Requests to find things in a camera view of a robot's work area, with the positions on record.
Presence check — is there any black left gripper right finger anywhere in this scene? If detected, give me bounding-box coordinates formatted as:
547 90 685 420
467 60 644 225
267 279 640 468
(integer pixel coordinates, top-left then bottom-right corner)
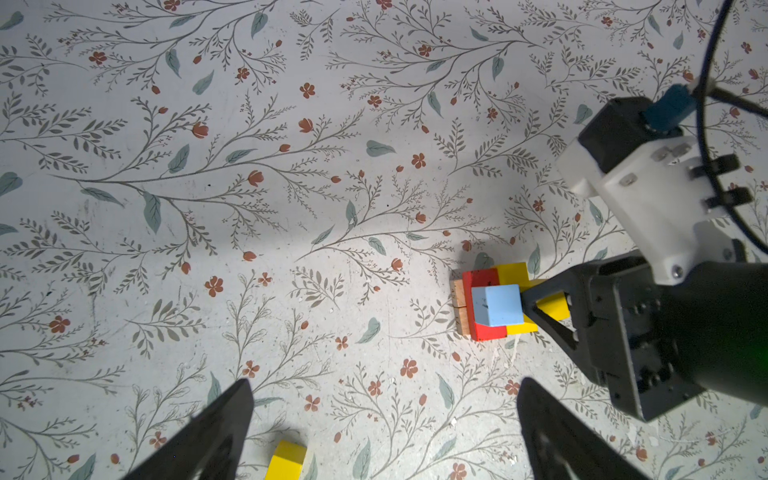
517 377 646 479

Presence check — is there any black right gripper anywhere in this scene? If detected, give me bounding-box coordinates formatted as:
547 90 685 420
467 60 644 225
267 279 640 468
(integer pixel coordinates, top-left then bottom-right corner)
521 255 767 421

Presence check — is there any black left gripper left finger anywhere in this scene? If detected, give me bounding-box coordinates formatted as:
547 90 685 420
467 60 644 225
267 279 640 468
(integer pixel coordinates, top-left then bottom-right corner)
126 379 254 480

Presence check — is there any yellow rectangular block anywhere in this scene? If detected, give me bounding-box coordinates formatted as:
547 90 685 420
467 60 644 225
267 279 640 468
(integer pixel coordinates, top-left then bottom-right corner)
495 261 571 336

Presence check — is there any light blue cube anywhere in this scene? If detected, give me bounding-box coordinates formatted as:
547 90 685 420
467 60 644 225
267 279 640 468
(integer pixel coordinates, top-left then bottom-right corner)
486 284 524 327

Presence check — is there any red block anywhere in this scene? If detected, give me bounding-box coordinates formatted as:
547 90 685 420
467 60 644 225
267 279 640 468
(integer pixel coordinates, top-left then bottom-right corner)
462 267 507 342

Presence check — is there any natural wood block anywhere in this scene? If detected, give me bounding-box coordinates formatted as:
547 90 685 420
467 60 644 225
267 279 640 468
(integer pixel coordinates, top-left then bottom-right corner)
451 279 471 337

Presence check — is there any small yellow cube left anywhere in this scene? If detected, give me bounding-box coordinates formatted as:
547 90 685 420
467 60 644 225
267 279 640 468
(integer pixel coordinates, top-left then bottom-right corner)
265 440 307 480

